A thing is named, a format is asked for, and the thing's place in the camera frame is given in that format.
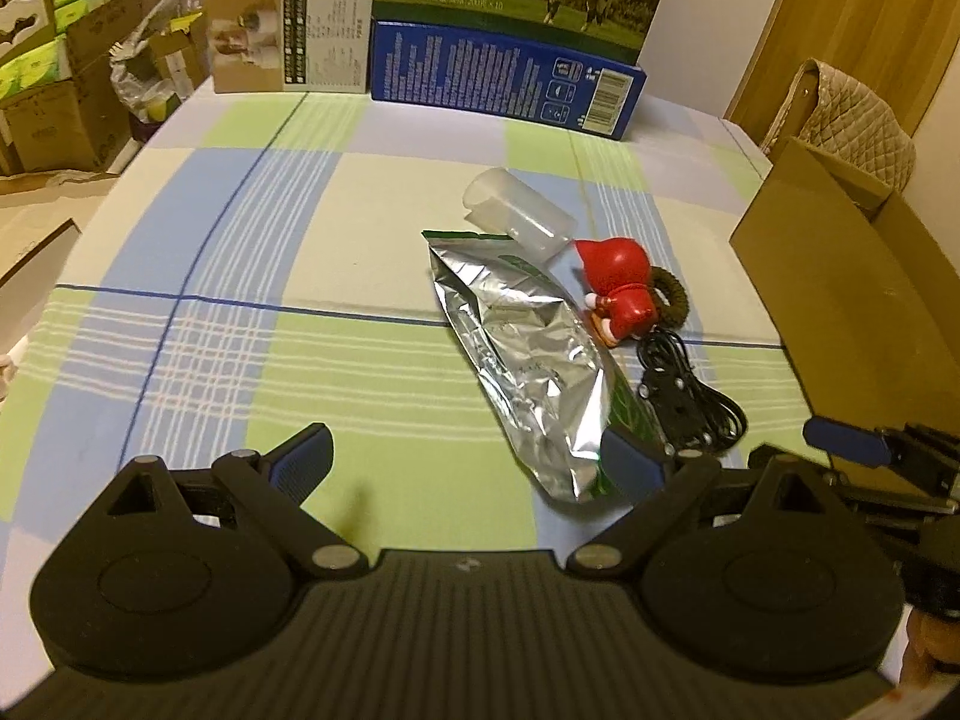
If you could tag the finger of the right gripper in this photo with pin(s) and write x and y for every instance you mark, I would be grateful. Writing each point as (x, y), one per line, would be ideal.
(866, 448)

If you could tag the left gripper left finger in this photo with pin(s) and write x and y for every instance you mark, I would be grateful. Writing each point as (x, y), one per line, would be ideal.
(270, 488)

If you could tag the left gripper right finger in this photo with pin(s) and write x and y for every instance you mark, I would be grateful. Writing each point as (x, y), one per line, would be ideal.
(663, 493)

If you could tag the brown hair scrunchie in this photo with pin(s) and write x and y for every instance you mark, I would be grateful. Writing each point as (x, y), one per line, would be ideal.
(669, 298)

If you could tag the silver green foil pouch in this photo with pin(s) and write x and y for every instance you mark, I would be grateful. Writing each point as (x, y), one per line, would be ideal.
(551, 384)

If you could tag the red cat figurine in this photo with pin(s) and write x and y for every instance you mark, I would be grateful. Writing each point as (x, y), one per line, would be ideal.
(619, 289)

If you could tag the clear plastic cup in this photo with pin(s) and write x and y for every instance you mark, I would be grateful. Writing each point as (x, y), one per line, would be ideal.
(499, 203)

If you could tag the person's right hand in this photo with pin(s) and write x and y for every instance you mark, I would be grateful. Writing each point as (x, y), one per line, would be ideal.
(932, 645)

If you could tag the large cardboard box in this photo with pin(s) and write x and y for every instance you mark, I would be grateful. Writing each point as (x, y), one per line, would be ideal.
(862, 297)

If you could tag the plaid bed sheet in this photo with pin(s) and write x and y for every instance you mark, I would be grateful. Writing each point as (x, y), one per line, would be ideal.
(261, 265)

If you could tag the quilted beige chair cover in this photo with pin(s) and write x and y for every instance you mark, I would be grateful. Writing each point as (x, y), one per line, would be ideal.
(832, 111)

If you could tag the flat cardboard on floor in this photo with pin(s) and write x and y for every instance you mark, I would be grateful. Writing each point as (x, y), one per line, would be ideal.
(38, 232)

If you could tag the crumpled white plastic bag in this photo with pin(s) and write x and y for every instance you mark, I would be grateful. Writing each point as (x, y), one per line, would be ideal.
(138, 83)

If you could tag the blue flat carton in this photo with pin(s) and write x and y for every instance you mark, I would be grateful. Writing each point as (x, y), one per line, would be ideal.
(487, 73)

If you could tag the beige white product box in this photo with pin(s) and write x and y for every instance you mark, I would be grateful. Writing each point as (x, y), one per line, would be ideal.
(268, 46)

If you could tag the stacked cardboard boxes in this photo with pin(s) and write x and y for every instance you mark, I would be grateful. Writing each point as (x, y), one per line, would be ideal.
(77, 123)

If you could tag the tissue display box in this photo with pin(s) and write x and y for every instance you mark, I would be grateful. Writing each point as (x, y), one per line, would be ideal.
(33, 42)

